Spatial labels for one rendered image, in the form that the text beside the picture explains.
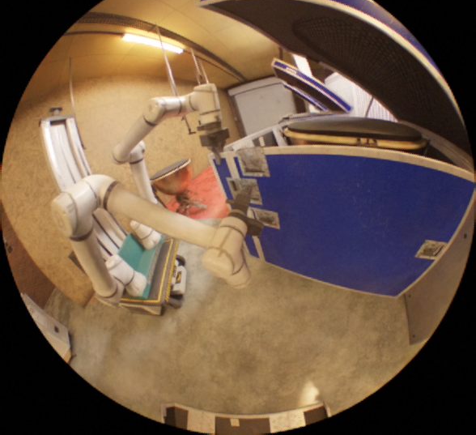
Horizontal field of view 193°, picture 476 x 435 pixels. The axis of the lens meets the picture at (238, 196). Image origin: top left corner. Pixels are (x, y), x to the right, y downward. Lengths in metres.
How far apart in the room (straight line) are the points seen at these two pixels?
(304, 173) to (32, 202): 2.88
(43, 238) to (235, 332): 2.59
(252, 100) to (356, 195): 7.71
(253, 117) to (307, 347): 8.12
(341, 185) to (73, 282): 2.99
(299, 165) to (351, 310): 1.01
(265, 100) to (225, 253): 7.74
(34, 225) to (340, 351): 3.28
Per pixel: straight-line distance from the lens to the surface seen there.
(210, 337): 1.18
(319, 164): 0.44
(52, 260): 2.70
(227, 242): 0.36
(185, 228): 0.48
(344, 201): 0.49
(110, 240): 1.28
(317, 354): 1.09
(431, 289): 1.21
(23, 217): 2.74
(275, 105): 7.84
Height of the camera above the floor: 1.06
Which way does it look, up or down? 29 degrees down
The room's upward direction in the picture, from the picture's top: 19 degrees counter-clockwise
